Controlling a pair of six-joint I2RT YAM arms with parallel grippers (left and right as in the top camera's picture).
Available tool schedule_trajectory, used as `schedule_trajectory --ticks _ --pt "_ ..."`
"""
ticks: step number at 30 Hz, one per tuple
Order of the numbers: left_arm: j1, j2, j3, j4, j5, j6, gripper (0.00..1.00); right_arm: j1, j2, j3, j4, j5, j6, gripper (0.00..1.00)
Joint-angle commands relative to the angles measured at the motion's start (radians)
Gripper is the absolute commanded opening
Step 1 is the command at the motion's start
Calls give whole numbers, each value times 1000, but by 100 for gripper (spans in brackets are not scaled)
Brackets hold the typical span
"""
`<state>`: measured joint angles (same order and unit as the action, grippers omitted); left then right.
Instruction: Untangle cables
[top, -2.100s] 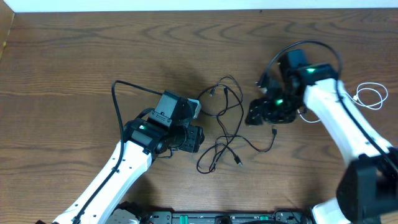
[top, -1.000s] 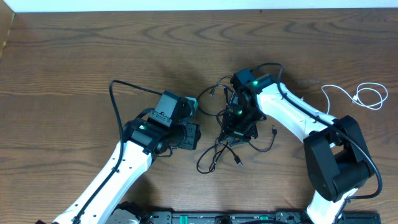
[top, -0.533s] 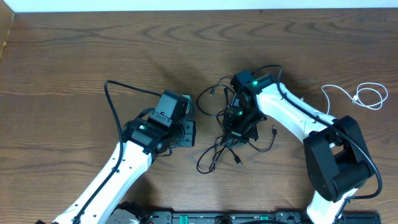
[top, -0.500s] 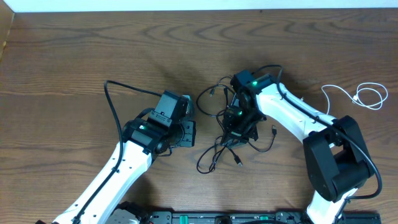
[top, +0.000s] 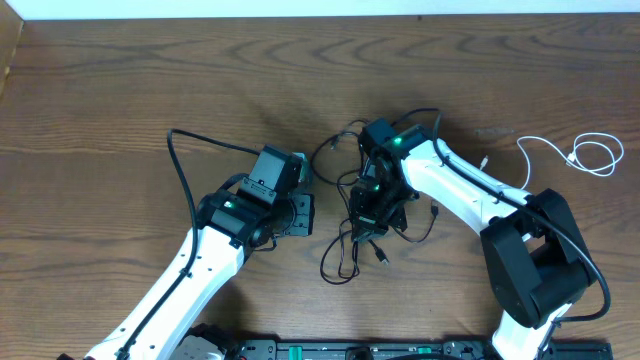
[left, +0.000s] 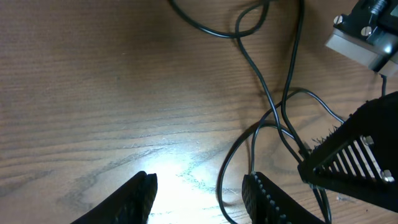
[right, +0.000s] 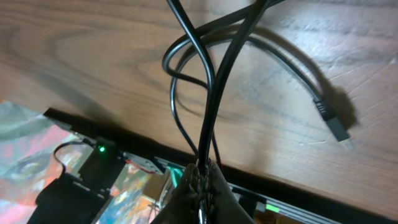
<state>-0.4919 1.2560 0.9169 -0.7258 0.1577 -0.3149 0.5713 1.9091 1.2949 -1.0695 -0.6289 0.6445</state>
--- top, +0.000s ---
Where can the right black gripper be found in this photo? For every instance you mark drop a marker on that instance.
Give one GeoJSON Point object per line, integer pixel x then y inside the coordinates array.
{"type": "Point", "coordinates": [367, 220]}

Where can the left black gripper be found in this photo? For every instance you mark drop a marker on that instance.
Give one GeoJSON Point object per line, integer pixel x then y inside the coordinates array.
{"type": "Point", "coordinates": [301, 215]}

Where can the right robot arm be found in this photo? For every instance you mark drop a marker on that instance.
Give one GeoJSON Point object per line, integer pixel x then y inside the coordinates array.
{"type": "Point", "coordinates": [536, 258]}

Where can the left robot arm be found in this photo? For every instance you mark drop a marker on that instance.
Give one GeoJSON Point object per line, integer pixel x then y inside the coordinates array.
{"type": "Point", "coordinates": [248, 212]}

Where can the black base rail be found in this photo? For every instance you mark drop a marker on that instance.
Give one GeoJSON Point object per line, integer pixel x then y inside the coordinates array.
{"type": "Point", "coordinates": [350, 350]}

